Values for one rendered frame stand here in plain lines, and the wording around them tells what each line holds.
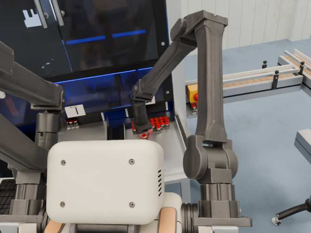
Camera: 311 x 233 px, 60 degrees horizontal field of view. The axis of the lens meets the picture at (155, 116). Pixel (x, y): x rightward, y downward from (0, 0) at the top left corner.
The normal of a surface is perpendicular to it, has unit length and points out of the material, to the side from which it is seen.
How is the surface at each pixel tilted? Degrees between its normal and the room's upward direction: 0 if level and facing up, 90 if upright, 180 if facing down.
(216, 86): 51
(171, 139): 0
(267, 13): 90
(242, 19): 90
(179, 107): 90
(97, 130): 0
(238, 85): 0
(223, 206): 38
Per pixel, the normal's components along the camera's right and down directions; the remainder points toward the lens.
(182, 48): 0.04, 0.92
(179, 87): 0.14, 0.56
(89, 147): -0.12, -0.69
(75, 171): -0.14, -0.11
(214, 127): 0.41, -0.19
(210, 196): -0.63, -0.23
